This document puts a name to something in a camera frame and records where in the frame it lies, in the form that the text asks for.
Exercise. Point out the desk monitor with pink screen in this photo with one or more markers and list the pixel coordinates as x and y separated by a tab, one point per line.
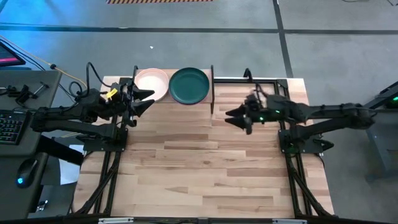
9	57

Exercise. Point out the pink plate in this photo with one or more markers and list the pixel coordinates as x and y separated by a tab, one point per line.
151	83

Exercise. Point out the green plate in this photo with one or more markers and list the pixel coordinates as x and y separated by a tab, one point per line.
189	85

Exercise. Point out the black clamp tool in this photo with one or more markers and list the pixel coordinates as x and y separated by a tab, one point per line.
25	93

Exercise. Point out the yellow tape tag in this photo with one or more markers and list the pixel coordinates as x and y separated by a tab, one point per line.
112	93

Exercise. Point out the black post mount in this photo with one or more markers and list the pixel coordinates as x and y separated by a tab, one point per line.
248	74

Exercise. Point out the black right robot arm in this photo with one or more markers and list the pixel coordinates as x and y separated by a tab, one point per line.
326	112

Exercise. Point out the white paper sheet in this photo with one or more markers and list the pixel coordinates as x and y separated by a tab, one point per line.
70	171

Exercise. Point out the gray desk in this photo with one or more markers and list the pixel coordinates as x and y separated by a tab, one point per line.
18	77

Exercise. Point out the black aluminium table frame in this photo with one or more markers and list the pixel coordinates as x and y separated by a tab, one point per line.
284	93

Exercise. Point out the black mouse with blue light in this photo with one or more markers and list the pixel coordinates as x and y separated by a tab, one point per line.
26	172

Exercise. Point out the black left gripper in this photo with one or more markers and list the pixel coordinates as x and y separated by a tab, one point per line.
124	99

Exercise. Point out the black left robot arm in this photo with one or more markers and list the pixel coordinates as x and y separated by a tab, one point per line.
71	124

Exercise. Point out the silver bracket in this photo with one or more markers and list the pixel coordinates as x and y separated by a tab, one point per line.
115	221
289	221

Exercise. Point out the gray rig stand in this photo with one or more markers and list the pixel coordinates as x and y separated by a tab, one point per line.
382	130

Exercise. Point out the black keyboard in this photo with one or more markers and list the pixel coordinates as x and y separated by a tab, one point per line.
12	127

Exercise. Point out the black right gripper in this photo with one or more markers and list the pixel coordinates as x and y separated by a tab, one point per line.
258	109

